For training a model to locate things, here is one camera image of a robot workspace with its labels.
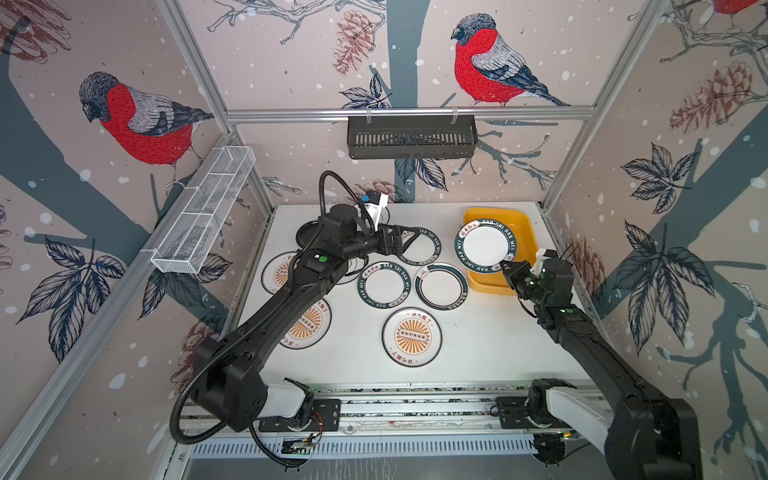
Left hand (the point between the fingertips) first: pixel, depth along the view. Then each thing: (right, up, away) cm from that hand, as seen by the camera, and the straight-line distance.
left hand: (408, 231), depth 70 cm
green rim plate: (+24, -4, +19) cm, 31 cm away
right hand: (+27, -9, +13) cm, 31 cm away
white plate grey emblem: (-17, -12, +33) cm, 39 cm away
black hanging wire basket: (+3, +34, +34) cm, 48 cm away
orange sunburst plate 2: (+2, -31, +16) cm, 35 cm away
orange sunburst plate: (-29, -30, +18) cm, 45 cm away
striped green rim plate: (+13, -19, +28) cm, 36 cm away
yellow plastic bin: (+46, +2, +41) cm, 61 cm away
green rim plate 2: (-7, -18, +28) cm, 34 cm away
